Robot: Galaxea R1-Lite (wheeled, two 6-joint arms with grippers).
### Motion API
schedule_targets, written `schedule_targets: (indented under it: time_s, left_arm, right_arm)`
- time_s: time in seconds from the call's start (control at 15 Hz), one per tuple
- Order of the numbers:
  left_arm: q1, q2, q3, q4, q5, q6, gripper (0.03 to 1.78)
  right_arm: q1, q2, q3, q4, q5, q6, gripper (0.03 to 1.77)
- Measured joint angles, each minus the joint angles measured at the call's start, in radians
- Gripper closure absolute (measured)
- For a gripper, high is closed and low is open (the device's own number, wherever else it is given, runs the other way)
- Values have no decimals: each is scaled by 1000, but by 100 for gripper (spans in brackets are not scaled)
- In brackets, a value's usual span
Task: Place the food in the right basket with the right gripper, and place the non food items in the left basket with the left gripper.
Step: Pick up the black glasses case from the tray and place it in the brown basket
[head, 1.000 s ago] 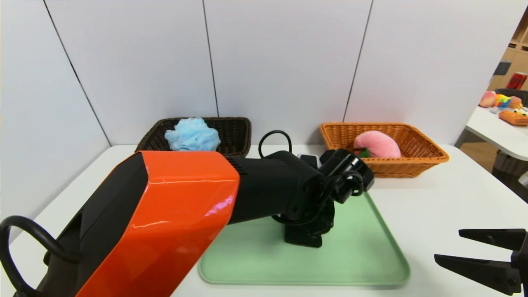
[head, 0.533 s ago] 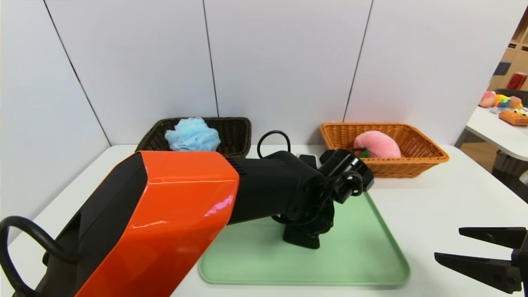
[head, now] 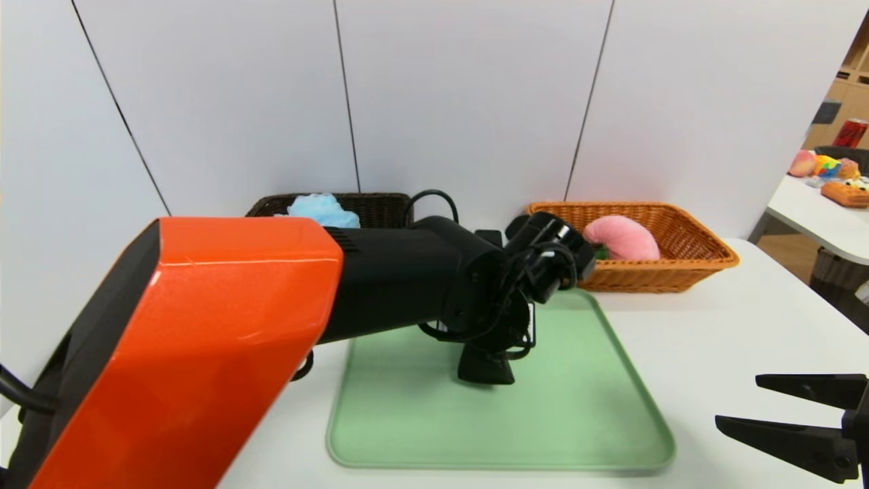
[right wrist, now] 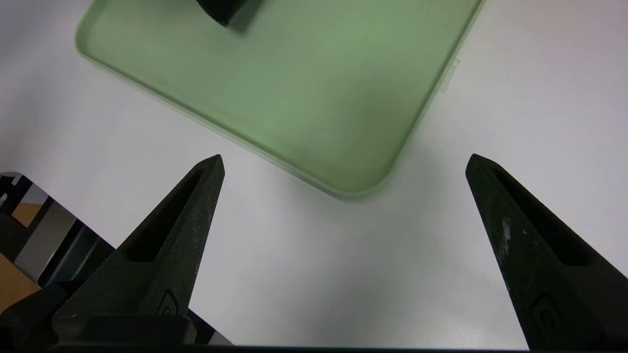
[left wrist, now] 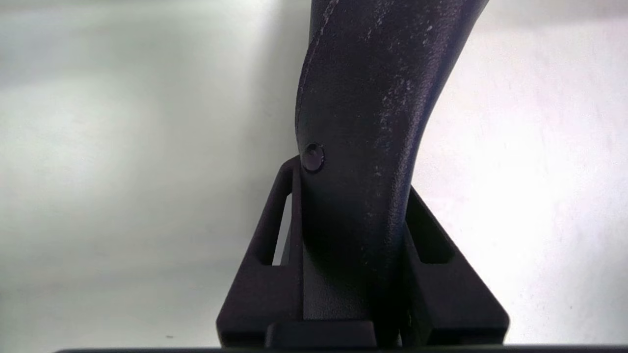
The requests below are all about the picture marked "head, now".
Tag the colourful cube toy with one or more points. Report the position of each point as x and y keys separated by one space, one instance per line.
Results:
x=827 y=167

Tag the dark brown wicker basket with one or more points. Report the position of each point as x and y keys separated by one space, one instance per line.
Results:
x=383 y=207

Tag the orange waffle toy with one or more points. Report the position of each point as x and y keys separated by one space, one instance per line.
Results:
x=845 y=195

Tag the black glasses case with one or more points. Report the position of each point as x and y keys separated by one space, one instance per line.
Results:
x=485 y=370

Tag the black bowl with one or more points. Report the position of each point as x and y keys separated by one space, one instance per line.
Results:
x=857 y=153

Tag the green plastic tray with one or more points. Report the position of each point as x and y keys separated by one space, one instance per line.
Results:
x=584 y=421

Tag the red soda can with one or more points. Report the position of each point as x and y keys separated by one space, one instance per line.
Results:
x=850 y=134

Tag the wooden shelf unit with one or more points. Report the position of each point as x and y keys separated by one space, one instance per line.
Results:
x=852 y=88

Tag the pink plush peach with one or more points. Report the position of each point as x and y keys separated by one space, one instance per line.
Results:
x=624 y=241

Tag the small toy peach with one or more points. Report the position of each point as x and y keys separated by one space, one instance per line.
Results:
x=802 y=165

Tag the orange wicker basket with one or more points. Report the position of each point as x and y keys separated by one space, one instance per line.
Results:
x=645 y=275

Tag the white side table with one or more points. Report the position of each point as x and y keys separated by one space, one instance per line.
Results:
x=808 y=217

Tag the blue mesh bath loofah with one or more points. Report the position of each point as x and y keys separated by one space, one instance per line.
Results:
x=322 y=209

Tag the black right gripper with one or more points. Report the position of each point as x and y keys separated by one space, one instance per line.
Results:
x=854 y=422

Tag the pink bun toy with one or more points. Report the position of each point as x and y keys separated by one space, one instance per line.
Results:
x=848 y=170

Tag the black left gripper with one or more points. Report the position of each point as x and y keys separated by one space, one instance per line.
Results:
x=499 y=326

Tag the dark wicker stool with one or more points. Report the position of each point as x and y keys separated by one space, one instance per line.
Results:
x=842 y=278

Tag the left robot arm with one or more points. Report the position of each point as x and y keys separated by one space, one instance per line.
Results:
x=204 y=339

